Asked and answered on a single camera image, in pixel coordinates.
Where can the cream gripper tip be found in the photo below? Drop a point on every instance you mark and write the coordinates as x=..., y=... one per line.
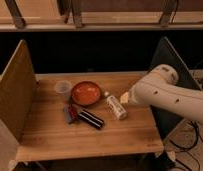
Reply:
x=124, y=98

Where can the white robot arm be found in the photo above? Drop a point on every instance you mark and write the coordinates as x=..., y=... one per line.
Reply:
x=158, y=88

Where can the white plastic bottle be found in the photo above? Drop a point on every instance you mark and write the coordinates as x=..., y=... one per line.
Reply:
x=115, y=106

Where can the orange bowl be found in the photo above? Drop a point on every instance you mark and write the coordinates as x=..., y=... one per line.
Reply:
x=86, y=93

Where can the black rectangular box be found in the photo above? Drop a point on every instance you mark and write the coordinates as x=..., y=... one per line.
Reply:
x=91, y=119

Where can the right dark side panel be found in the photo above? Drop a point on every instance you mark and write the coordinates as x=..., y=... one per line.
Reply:
x=169, y=123

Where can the red grey packet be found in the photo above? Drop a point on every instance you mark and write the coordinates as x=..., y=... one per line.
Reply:
x=71, y=113

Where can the clear plastic cup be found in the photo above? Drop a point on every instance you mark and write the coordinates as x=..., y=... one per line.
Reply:
x=63, y=88

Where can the left wooden side panel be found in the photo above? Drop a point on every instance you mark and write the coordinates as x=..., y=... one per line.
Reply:
x=17, y=88

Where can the wooden shelf frame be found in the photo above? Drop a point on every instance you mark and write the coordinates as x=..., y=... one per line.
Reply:
x=100, y=15

